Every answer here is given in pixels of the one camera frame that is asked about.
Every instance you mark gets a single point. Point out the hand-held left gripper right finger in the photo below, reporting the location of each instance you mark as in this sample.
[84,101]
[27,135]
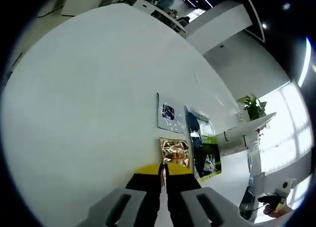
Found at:
[187,202]

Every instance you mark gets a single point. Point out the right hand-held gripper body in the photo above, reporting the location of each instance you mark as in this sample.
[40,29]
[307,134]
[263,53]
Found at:
[286,187]

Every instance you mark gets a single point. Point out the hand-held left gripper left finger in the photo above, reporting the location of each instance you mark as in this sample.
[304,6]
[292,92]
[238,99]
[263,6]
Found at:
[143,200]

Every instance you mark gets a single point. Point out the green black skincare sachet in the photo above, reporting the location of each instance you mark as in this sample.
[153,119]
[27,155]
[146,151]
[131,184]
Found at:
[205,158]

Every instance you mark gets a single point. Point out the gold foil skincare sachet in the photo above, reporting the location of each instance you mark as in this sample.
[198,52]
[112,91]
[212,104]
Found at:
[175,148]

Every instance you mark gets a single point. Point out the tall white skincare bottle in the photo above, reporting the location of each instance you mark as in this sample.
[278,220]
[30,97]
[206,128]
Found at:
[247,128]

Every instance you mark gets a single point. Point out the silver dark-print skincare sachet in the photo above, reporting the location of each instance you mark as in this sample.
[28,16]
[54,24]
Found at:
[172,125]

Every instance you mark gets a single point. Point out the person's right hand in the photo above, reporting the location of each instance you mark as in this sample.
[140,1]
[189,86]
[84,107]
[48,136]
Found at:
[276,212]

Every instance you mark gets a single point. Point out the black office chair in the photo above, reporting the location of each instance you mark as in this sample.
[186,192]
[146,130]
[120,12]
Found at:
[249,204]

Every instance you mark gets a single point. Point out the large bright window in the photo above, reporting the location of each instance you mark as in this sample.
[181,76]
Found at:
[284,143]

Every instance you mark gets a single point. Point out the white power socket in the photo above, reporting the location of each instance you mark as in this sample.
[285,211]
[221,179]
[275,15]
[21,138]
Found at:
[240,117]

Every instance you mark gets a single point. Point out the green potted plant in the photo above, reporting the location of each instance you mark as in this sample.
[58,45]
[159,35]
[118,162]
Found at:
[253,107]

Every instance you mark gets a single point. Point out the long ceiling light strip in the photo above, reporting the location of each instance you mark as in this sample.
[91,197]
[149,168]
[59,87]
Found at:
[304,61]

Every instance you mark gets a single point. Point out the white square pillar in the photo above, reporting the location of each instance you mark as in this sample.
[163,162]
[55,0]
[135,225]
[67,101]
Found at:
[217,27]

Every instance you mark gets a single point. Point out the long white office desk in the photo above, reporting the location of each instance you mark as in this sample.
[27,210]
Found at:
[158,11]

